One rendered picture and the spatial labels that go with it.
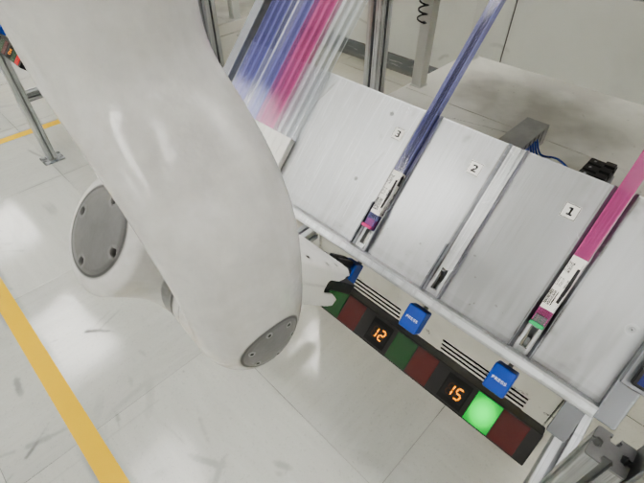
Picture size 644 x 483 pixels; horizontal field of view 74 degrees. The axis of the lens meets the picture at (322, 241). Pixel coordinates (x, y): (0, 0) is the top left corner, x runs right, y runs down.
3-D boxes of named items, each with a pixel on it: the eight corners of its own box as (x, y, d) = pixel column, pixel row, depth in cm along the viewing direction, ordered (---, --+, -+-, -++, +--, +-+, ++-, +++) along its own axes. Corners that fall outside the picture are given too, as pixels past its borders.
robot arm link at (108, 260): (297, 246, 35) (234, 189, 40) (165, 219, 24) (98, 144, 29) (245, 326, 37) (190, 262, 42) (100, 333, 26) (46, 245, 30)
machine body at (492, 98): (521, 460, 105) (659, 302, 62) (318, 300, 141) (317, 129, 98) (615, 308, 138) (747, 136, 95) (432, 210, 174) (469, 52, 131)
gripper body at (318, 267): (203, 261, 44) (271, 269, 53) (269, 319, 39) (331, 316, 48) (237, 196, 43) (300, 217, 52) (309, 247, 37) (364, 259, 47)
